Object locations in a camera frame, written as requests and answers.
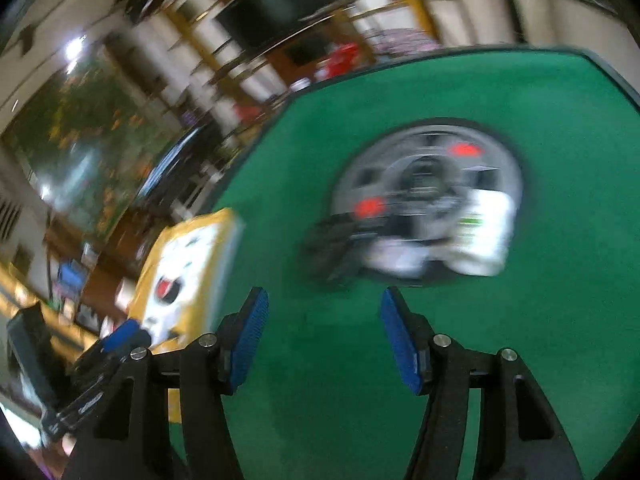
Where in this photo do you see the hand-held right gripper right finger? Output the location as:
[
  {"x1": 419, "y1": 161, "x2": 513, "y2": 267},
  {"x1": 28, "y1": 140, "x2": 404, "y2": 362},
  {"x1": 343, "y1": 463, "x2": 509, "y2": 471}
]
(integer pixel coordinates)
[{"x1": 379, "y1": 286, "x2": 583, "y2": 480}]

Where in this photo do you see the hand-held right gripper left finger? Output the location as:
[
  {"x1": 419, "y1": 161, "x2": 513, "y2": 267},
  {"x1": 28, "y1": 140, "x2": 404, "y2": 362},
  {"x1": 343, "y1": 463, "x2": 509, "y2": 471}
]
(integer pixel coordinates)
[{"x1": 62, "y1": 286, "x2": 270, "y2": 480}]

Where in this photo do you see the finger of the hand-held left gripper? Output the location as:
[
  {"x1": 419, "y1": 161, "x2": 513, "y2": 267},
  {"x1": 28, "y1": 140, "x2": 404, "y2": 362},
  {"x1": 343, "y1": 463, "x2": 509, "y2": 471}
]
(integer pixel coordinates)
[{"x1": 70, "y1": 319, "x2": 152, "y2": 377}]

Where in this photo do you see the tray with yellow cloth lining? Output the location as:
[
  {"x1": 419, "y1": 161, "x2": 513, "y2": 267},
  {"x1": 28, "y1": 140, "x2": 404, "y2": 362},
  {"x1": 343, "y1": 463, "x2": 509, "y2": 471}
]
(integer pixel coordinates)
[{"x1": 131, "y1": 208, "x2": 245, "y2": 424}]

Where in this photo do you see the white charger plug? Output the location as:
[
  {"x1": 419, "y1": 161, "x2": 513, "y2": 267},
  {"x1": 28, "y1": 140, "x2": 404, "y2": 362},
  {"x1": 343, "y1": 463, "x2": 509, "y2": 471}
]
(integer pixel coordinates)
[{"x1": 362, "y1": 237, "x2": 432, "y2": 279}]

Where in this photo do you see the black ribbed plastic object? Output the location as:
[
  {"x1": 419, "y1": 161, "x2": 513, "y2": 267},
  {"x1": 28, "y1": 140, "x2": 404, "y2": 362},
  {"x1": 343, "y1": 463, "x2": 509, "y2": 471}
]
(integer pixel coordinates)
[{"x1": 302, "y1": 212, "x2": 386, "y2": 284}]

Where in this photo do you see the white bottle with white cap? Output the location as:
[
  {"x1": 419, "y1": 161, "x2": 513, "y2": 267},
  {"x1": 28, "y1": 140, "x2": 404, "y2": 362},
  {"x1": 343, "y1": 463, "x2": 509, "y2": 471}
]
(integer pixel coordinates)
[{"x1": 452, "y1": 190, "x2": 517, "y2": 277}]

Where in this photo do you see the round mahjong table control panel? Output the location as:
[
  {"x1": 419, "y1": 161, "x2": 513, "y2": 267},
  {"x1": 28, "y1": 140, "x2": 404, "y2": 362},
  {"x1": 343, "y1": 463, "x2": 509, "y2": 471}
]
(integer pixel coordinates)
[{"x1": 327, "y1": 119, "x2": 526, "y2": 282}]

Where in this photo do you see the black glossy furniture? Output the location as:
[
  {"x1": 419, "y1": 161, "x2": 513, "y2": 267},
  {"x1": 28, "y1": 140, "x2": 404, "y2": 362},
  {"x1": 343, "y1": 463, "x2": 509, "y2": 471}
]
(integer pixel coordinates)
[{"x1": 134, "y1": 124, "x2": 224, "y2": 202}]

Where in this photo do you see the large dark landscape painting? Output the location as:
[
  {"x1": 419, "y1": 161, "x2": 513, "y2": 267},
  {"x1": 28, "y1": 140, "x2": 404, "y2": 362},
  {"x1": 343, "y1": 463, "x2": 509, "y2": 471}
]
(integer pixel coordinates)
[{"x1": 0, "y1": 45, "x2": 177, "y2": 242}]

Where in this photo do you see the red plastic bag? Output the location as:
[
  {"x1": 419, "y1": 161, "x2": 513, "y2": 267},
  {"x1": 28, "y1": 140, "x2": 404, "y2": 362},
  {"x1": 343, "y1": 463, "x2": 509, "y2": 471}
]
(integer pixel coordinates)
[{"x1": 319, "y1": 42, "x2": 377, "y2": 79}]

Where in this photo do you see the patterned purple cloth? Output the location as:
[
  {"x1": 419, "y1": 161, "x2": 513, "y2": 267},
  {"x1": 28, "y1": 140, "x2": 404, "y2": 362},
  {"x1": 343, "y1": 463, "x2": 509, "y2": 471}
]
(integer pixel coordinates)
[{"x1": 364, "y1": 27, "x2": 442, "y2": 54}]

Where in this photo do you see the black flat screen television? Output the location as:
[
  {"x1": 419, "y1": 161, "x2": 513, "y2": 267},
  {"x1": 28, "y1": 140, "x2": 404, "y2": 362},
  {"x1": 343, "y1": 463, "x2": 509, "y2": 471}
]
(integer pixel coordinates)
[{"x1": 215, "y1": 0, "x2": 362, "y2": 54}]

